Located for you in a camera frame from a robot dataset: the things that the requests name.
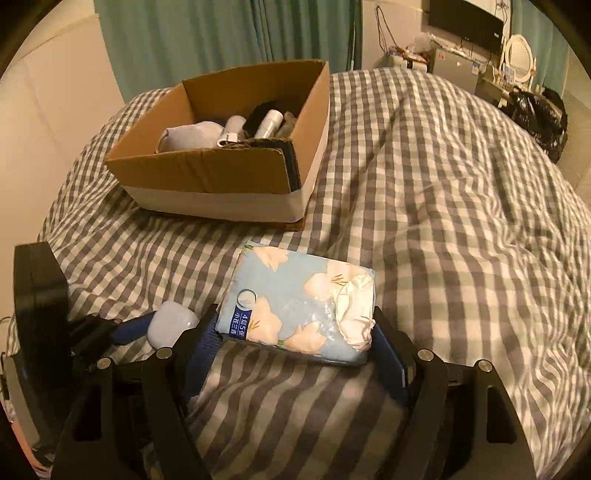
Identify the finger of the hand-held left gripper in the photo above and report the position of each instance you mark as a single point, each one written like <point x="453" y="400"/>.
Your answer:
<point x="131" y="331"/>

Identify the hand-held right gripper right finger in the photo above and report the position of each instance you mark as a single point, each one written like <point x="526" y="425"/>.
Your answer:
<point x="388" y="362"/>

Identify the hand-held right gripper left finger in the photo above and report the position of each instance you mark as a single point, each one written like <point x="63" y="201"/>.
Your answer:
<point x="203" y="344"/>

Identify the white earbud case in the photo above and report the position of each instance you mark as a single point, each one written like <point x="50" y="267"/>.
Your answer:
<point x="168" y="323"/>

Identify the floral tissue pack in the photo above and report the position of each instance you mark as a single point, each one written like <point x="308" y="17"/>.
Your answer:
<point x="286" y="300"/>

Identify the cardboard box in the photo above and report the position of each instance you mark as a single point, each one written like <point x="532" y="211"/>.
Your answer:
<point x="207" y="198"/>

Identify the white round device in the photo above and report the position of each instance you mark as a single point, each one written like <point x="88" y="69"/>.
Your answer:
<point x="184" y="136"/>

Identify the grey cylindrical bottle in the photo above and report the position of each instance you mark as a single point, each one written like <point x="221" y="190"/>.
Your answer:
<point x="269" y="123"/>

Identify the white bottle black cap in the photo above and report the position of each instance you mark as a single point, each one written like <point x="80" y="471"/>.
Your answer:
<point x="256" y="116"/>

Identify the checked blanket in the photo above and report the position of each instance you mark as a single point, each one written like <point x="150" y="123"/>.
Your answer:
<point x="438" y="207"/>

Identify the black plastic bag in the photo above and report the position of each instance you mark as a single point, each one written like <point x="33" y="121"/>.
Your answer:
<point x="538" y="122"/>

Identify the beige dressing table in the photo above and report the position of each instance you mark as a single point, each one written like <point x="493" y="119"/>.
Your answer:
<point x="491" y="90"/>

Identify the green curtain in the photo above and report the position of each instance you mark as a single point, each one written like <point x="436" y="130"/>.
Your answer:
<point x="551" y="55"/>
<point x="309" y="32"/>
<point x="184" y="41"/>

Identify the white suitcase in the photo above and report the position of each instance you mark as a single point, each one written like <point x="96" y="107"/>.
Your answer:
<point x="399" y="62"/>

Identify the silver fridge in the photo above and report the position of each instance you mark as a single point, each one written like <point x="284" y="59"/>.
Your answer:
<point x="455" y="69"/>

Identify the white oval mirror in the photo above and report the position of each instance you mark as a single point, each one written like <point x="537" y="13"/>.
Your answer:
<point x="518" y="57"/>

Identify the black television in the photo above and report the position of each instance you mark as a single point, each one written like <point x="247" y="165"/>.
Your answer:
<point x="466" y="21"/>

